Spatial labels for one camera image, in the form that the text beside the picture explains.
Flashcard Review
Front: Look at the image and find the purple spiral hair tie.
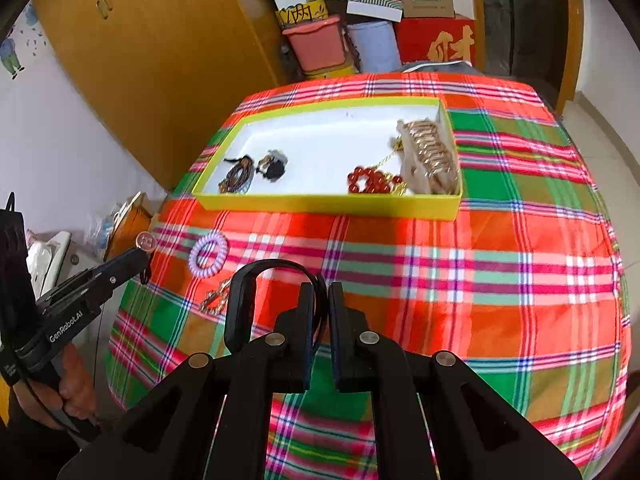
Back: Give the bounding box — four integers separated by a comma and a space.
189, 232, 230, 278

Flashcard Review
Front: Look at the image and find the yellow printed box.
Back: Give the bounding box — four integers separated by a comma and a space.
276, 0, 330, 30

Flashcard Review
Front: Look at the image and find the white appliance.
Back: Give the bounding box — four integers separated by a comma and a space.
25, 230, 73, 301

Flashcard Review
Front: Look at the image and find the white striped gift box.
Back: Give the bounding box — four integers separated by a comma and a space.
346, 0, 404, 23

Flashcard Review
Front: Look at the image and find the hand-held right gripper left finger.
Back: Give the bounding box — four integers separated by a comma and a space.
57, 284, 318, 480

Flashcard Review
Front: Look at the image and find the dark mesh screen door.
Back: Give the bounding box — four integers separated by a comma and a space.
477, 0, 571, 91

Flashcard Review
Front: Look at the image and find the orange box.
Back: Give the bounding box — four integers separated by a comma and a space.
102, 192, 153, 261

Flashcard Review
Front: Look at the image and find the dark brown hair tie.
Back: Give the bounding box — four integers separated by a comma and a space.
255, 149, 289, 182

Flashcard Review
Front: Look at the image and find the pink plastic bin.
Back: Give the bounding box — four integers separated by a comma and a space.
282, 16, 347, 73

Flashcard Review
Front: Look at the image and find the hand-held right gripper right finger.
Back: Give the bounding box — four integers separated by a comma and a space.
327, 281, 583, 480

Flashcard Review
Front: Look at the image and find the black watch band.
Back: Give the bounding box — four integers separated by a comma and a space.
223, 260, 326, 361

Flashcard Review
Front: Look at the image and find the red cardboard box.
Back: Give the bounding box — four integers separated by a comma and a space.
395, 14, 477, 68

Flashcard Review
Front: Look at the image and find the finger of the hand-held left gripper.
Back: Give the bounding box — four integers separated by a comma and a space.
44, 255, 152, 332
36, 247, 151, 312

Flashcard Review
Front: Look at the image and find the cartoon wall sticker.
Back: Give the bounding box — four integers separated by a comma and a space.
0, 2, 41, 81

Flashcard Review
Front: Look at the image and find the wooden door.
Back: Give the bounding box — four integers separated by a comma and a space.
555, 0, 586, 116

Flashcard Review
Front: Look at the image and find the light blue bucket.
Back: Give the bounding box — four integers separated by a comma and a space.
346, 20, 401, 75

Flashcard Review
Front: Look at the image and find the dark bead bracelet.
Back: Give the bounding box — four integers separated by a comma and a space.
217, 155, 257, 195

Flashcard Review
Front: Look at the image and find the wooden wardrobe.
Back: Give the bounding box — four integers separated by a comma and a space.
30, 0, 281, 191

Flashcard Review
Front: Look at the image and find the person's left hand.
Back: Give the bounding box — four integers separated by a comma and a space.
12, 342, 99, 428

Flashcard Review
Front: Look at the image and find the yellow shallow box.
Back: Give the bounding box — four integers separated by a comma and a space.
192, 97, 463, 222

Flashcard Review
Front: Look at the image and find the large beige hair claw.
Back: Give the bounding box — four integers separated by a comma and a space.
396, 117, 461, 196

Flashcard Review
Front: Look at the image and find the gold chain bracelet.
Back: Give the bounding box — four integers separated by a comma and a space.
200, 275, 236, 317

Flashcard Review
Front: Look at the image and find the red bead bracelet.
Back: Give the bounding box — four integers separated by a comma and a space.
347, 165, 405, 196

